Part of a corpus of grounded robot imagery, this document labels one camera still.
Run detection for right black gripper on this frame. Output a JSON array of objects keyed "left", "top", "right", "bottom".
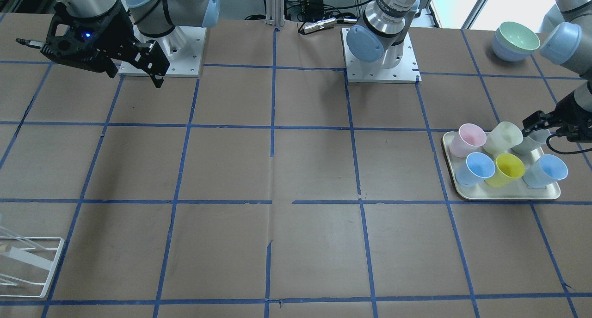
[{"left": 40, "top": 0, "right": 171, "bottom": 88}]

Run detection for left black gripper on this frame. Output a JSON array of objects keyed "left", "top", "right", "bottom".
[{"left": 522, "top": 85, "right": 592, "bottom": 143}]

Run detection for white translucent cup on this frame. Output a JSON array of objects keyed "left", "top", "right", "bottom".
[{"left": 511, "top": 130, "right": 551, "bottom": 154}]

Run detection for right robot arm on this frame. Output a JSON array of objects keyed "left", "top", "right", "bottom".
[{"left": 18, "top": 0, "right": 220, "bottom": 88}]

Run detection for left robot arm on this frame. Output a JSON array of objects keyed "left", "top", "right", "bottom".
[{"left": 346, "top": 0, "right": 592, "bottom": 143}]

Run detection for pale green cup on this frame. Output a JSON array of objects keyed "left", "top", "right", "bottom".
[{"left": 483, "top": 122, "right": 524, "bottom": 155}]

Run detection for light blue cup outer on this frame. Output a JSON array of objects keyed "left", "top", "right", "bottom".
[{"left": 523, "top": 154, "right": 569, "bottom": 188}]

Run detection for light blue cup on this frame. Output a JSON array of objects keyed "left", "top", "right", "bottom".
[
  {"left": 455, "top": 152, "right": 496, "bottom": 187},
  {"left": 523, "top": 154, "right": 569, "bottom": 188}
]

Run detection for yellow cup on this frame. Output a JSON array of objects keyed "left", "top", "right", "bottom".
[{"left": 486, "top": 153, "right": 526, "bottom": 188}]

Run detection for pink cup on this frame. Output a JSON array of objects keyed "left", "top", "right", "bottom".
[{"left": 449, "top": 123, "right": 487, "bottom": 158}]

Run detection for light blue cup middle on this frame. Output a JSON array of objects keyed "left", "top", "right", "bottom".
[{"left": 455, "top": 152, "right": 496, "bottom": 187}]

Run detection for cream plastic tray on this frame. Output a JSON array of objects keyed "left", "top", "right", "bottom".
[{"left": 441, "top": 131, "right": 561, "bottom": 201}]

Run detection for stacked green blue bowls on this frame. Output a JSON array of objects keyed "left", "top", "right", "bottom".
[{"left": 491, "top": 21, "right": 541, "bottom": 62}]

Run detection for silver flashlight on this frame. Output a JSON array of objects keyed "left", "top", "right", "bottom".
[{"left": 297, "top": 18, "right": 338, "bottom": 35}]

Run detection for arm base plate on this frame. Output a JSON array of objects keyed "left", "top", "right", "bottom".
[
  {"left": 134, "top": 26, "right": 209, "bottom": 78},
  {"left": 342, "top": 29, "right": 421, "bottom": 84}
]

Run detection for aluminium frame post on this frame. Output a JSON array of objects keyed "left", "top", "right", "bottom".
[{"left": 265, "top": 0, "right": 285, "bottom": 30}]

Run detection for white wire cup rack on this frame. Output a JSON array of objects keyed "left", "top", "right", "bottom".
[{"left": 0, "top": 225, "right": 65, "bottom": 300}]

